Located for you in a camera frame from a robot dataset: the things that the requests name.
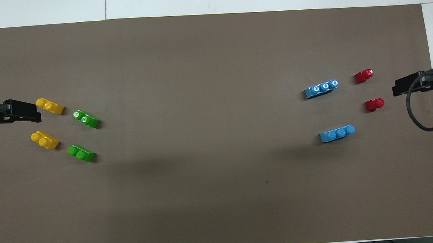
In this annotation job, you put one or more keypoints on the yellow two-stud toy brick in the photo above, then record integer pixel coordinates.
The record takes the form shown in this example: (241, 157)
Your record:
(50, 106)
(46, 140)

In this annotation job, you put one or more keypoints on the green two-stud toy brick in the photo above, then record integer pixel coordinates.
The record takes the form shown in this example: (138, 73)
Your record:
(86, 120)
(82, 154)

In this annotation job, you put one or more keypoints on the red one-stud toy brick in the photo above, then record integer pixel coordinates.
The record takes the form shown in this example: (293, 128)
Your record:
(374, 104)
(363, 76)

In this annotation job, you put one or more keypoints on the brown paper table mat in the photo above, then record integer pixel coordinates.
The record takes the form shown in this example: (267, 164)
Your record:
(215, 99)

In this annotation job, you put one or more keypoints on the blue three-stud toy brick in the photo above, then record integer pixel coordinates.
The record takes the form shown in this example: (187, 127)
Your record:
(320, 89)
(337, 134)

